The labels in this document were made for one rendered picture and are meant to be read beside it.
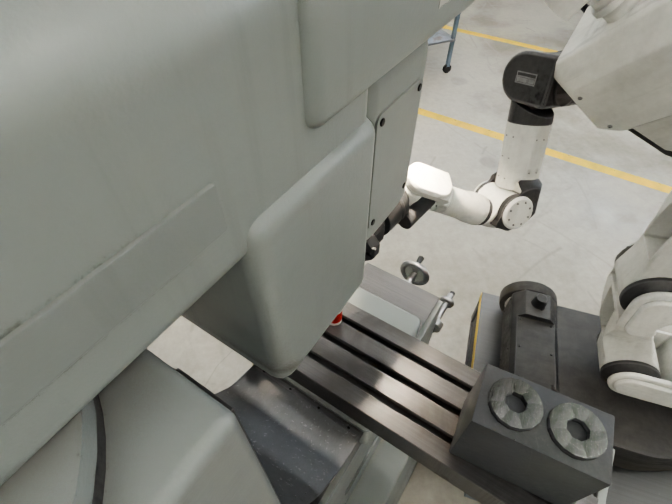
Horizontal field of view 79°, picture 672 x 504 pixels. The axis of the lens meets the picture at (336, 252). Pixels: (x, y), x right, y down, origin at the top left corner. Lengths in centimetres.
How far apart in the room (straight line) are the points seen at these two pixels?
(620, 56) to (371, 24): 52
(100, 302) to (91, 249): 3
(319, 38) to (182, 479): 29
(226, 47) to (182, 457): 24
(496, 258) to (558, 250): 38
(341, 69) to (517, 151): 71
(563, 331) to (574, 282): 101
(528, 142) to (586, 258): 184
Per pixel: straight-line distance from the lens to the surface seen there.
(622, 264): 123
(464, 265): 245
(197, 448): 30
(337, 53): 31
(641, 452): 154
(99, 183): 21
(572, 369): 156
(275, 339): 42
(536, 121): 98
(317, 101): 31
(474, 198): 97
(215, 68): 24
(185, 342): 219
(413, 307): 135
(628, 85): 81
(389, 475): 166
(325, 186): 35
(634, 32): 79
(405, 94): 50
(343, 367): 100
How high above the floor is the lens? 180
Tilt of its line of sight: 49 degrees down
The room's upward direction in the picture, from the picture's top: straight up
